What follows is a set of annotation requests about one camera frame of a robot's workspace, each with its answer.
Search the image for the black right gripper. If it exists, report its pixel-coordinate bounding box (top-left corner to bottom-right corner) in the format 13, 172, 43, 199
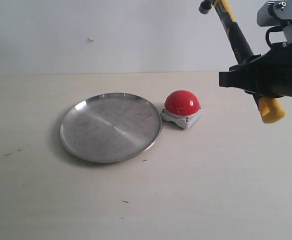
218, 42, 292, 98

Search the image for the round stainless steel plate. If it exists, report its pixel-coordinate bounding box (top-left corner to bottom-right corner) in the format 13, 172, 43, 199
60, 92, 162, 164

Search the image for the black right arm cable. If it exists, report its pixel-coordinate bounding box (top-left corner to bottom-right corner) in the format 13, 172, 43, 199
265, 24, 290, 47

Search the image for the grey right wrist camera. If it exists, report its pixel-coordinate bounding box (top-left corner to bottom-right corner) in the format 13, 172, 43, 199
256, 0, 292, 44

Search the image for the yellow black claw hammer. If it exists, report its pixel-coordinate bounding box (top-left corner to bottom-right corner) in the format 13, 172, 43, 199
198, 0, 285, 124

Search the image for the red dome push button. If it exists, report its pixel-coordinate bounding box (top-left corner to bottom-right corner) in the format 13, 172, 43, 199
160, 90, 202, 130

